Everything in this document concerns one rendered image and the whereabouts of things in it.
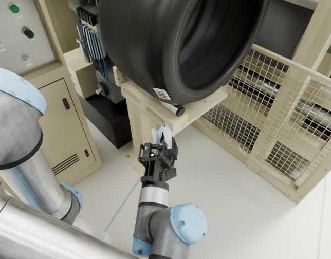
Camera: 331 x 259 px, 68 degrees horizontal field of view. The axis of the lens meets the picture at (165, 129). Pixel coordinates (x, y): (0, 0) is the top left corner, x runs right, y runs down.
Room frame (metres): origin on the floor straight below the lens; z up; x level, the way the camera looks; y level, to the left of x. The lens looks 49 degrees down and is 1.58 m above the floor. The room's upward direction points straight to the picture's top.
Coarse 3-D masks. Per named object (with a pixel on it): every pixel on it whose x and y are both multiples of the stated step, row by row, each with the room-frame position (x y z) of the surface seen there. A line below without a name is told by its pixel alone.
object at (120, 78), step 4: (116, 68) 0.90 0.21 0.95; (116, 72) 0.89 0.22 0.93; (120, 72) 0.90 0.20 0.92; (116, 76) 0.89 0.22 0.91; (120, 76) 0.90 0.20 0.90; (124, 76) 0.91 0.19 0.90; (116, 80) 0.90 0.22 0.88; (120, 80) 0.90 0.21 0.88; (124, 80) 0.91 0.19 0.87; (116, 84) 0.90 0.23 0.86; (120, 84) 0.90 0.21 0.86
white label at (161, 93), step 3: (156, 90) 0.58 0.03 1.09; (159, 90) 0.58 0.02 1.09; (162, 90) 0.57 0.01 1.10; (156, 93) 0.59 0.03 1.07; (159, 93) 0.58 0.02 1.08; (162, 93) 0.58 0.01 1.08; (165, 93) 0.57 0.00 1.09; (159, 96) 0.59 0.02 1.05; (162, 96) 0.59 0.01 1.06; (165, 96) 0.58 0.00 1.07; (168, 96) 0.58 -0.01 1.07; (168, 99) 0.59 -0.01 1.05
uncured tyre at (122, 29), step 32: (128, 0) 0.65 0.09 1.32; (160, 0) 0.61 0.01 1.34; (192, 0) 0.63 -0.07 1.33; (224, 0) 1.09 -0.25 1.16; (256, 0) 0.98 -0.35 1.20; (128, 32) 0.62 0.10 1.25; (160, 32) 0.58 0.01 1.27; (192, 32) 1.07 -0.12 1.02; (224, 32) 1.02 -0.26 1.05; (256, 32) 0.89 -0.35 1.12; (128, 64) 0.63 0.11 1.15; (160, 64) 0.57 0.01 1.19; (192, 64) 0.96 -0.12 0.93; (224, 64) 0.91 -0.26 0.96; (192, 96) 0.66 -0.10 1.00
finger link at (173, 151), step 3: (174, 141) 0.44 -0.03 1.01; (174, 144) 0.43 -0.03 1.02; (174, 147) 0.42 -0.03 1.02; (177, 147) 0.42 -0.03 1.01; (171, 150) 0.41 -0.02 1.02; (174, 150) 0.41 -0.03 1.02; (177, 150) 0.41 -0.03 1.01; (171, 153) 0.40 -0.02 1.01; (174, 153) 0.40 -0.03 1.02; (177, 153) 0.40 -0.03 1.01; (174, 156) 0.39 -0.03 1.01; (174, 159) 0.39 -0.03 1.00
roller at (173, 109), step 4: (136, 84) 0.85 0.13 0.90; (140, 88) 0.83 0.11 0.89; (152, 96) 0.77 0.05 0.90; (156, 100) 0.75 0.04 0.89; (164, 104) 0.71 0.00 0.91; (168, 104) 0.71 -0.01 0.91; (168, 108) 0.70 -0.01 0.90; (172, 108) 0.69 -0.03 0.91; (176, 108) 0.68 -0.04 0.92; (180, 108) 0.68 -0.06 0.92; (184, 108) 0.69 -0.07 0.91; (172, 112) 0.68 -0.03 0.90; (176, 112) 0.67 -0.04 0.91; (180, 112) 0.67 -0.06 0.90; (184, 112) 0.69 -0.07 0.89
